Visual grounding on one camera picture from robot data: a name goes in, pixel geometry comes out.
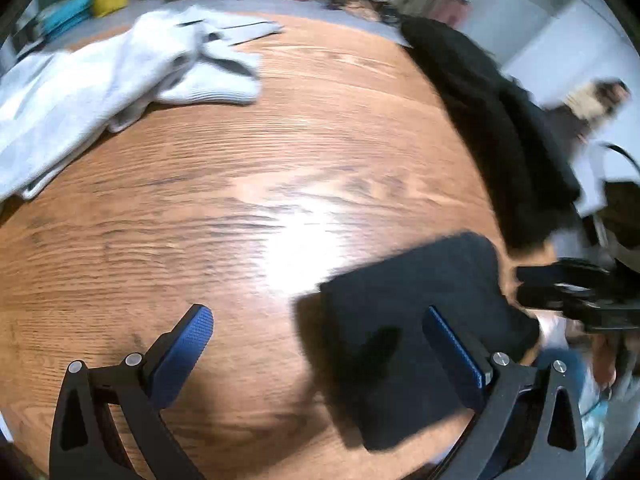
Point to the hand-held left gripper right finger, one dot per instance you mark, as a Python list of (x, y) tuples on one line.
[(457, 355)]

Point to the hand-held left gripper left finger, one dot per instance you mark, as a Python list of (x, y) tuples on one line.
[(182, 355)]

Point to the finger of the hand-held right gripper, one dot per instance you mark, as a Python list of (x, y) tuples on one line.
[(542, 297), (540, 272)]

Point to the black garment with white label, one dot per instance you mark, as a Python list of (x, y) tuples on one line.
[(400, 310)]

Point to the black fleece garment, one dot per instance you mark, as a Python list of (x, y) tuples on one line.
[(490, 125)]

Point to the person's right hand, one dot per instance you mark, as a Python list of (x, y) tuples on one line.
[(605, 355)]

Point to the beige and dark bundle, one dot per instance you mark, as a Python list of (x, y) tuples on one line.
[(595, 102)]

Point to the grey white knit sweater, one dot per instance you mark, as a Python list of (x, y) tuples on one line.
[(75, 95)]

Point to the turquoise box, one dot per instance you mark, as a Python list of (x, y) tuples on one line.
[(65, 15)]

